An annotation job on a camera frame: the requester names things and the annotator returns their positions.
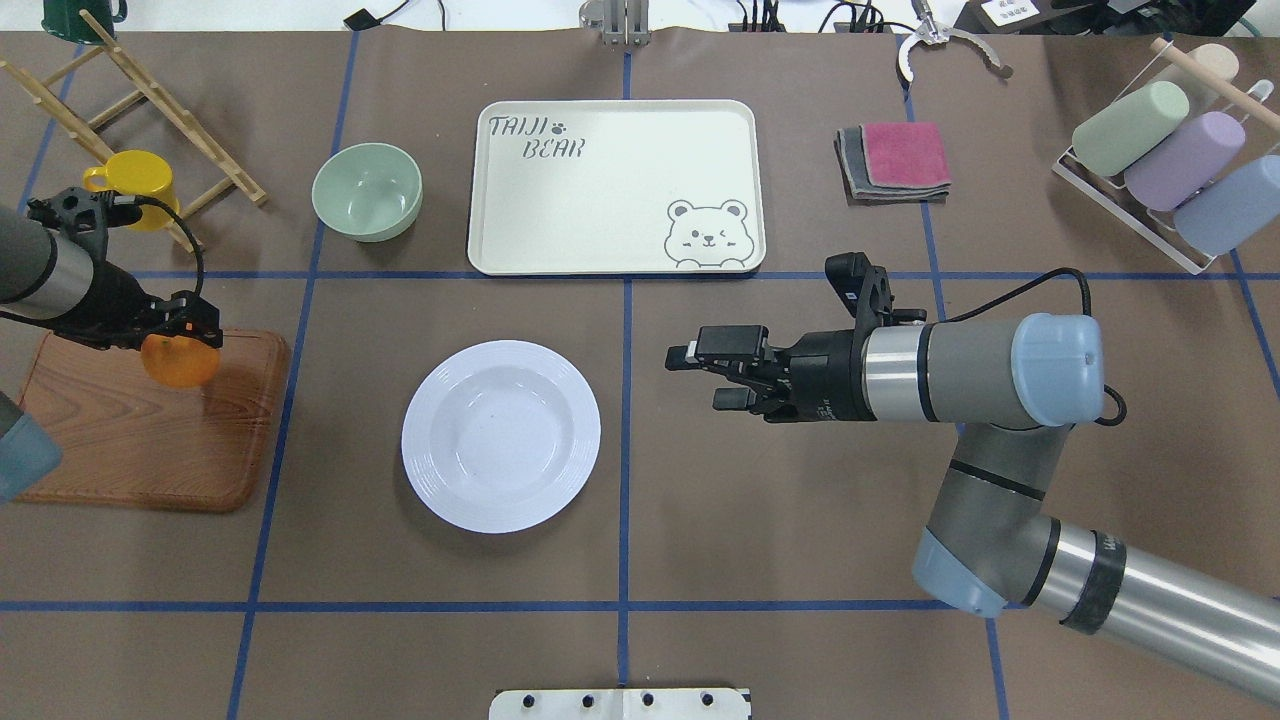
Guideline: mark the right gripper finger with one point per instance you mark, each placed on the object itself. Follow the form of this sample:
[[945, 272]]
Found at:
[[682, 358], [741, 400]]

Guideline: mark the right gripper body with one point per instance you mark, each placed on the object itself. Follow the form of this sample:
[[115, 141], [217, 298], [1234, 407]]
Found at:
[[829, 372]]

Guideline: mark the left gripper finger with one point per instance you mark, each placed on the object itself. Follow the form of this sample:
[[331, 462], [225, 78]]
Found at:
[[141, 335], [194, 317]]

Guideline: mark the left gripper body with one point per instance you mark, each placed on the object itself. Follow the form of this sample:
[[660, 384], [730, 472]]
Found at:
[[116, 301]]

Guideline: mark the orange fruit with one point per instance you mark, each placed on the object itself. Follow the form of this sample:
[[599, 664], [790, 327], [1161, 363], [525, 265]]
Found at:
[[179, 362]]

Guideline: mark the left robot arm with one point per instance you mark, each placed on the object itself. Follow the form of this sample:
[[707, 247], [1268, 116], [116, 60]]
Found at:
[[56, 276]]

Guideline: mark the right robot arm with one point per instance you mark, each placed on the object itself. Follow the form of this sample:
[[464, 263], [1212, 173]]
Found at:
[[1017, 387]]

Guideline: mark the brown wooden tray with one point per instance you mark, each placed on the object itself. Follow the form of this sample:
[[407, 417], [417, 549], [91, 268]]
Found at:
[[127, 441]]

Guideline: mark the cream bear tray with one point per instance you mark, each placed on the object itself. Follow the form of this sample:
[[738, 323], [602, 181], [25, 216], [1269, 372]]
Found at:
[[630, 187]]

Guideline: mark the yellow mug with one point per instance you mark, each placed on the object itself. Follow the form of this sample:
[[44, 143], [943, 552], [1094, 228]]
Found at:
[[134, 172]]

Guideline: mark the white plate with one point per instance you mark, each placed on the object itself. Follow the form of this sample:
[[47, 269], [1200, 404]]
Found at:
[[500, 437]]

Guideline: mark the green bowl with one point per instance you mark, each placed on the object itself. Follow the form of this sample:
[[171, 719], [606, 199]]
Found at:
[[369, 192]]

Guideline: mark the pink and grey cloths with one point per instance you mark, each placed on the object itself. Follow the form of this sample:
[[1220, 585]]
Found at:
[[894, 162]]

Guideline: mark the dark green mug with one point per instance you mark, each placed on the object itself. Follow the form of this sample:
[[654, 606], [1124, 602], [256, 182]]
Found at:
[[83, 22]]

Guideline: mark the small black device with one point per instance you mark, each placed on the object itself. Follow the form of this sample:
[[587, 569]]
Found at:
[[361, 20]]

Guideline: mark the reacher grabber tool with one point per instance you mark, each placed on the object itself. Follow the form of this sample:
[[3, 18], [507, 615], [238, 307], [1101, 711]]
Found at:
[[930, 32]]

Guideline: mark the white cup rack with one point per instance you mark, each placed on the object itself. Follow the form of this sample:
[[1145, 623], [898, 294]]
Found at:
[[1253, 103]]

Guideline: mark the green cup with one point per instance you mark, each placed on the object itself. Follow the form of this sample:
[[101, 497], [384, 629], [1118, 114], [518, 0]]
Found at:
[[1123, 132]]

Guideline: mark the purple cup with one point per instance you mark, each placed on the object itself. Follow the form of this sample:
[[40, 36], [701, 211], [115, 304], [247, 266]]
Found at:
[[1186, 161]]

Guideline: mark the blue cup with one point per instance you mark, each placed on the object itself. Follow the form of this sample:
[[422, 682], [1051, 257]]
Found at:
[[1231, 211]]

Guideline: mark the beige cup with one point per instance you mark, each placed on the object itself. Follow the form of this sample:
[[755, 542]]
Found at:
[[1217, 59]]

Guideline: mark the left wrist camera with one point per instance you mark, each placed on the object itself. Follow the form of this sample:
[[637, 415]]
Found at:
[[77, 211]]

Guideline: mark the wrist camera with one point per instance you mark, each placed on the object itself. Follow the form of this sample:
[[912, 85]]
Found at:
[[864, 289], [77, 211]]

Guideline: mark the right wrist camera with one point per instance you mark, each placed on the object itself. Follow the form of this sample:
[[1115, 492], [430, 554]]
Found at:
[[864, 289]]

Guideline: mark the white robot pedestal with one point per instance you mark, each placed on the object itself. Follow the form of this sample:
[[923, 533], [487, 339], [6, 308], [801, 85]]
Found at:
[[623, 703]]

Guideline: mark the aluminium frame post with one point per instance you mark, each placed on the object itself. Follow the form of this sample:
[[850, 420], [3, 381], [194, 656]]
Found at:
[[620, 23]]

